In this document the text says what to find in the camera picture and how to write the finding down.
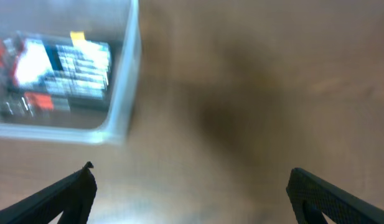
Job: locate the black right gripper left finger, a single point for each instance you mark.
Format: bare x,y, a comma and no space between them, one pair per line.
71,198

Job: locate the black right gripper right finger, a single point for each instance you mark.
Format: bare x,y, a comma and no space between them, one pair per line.
313,199

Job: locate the claw hammer orange black handle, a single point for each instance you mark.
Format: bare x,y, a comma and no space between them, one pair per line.
30,103

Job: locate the blue precision screwdriver set case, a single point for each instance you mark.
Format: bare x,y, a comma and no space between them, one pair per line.
64,68

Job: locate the black yellow screwdriver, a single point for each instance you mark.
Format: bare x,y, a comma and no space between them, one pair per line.
77,36

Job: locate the clear plastic container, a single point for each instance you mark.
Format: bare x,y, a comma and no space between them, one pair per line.
108,21

